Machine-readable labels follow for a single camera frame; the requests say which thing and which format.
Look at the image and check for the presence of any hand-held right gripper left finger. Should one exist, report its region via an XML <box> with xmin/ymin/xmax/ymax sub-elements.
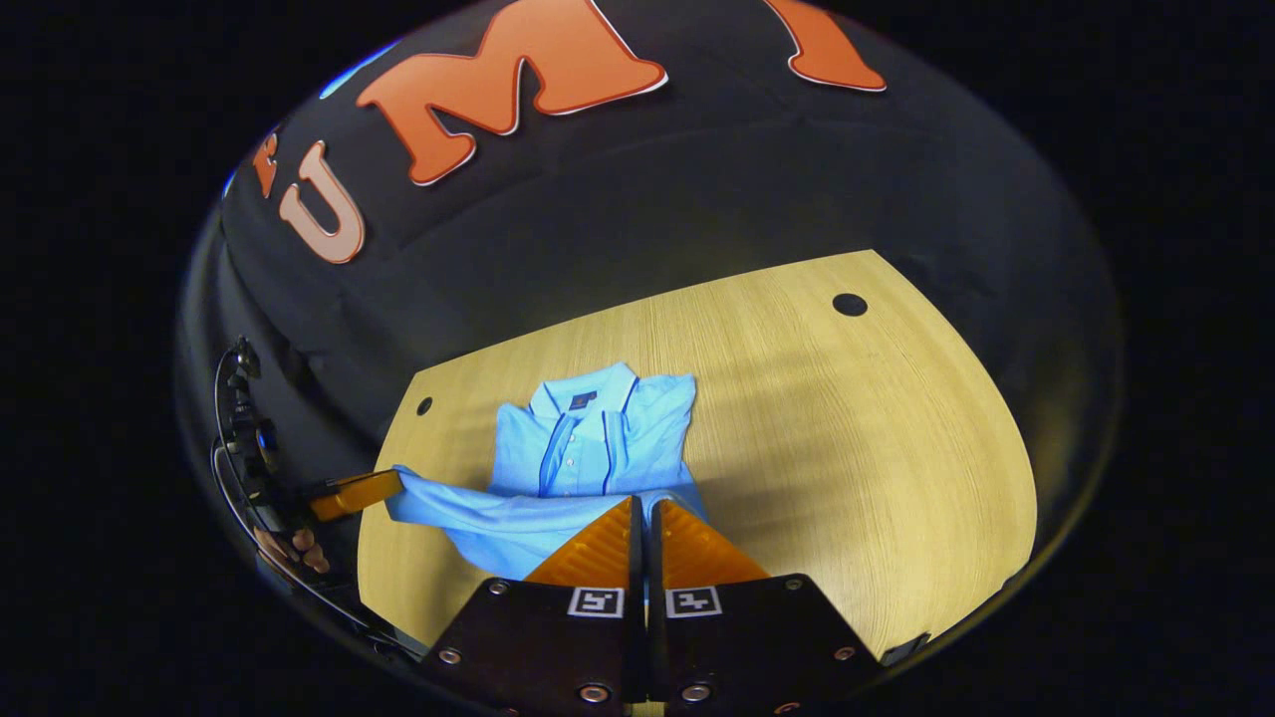
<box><xmin>418</xmin><ymin>496</ymin><xmax>646</xmax><ymax>717</ymax></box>

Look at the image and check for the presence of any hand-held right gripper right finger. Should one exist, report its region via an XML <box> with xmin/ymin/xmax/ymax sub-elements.
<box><xmin>647</xmin><ymin>496</ymin><xmax>888</xmax><ymax>716</ymax></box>

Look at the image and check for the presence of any light blue T-shirt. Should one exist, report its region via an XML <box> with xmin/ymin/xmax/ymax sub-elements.
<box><xmin>384</xmin><ymin>360</ymin><xmax>712</xmax><ymax>584</ymax></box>

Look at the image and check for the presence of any black cable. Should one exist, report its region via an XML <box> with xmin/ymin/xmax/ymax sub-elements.
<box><xmin>211</xmin><ymin>337</ymin><xmax>250</xmax><ymax>469</ymax></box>

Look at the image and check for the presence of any grey cable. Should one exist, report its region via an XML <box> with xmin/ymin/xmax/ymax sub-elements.
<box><xmin>209</xmin><ymin>443</ymin><xmax>429</xmax><ymax>660</ymax></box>

